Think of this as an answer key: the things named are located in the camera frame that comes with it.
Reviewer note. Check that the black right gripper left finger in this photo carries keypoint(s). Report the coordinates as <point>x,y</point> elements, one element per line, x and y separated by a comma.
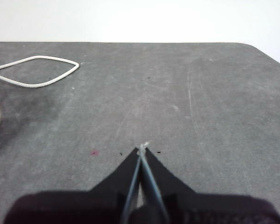
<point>84,207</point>

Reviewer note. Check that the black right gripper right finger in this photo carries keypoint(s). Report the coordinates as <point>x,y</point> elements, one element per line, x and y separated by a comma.
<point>212,210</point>

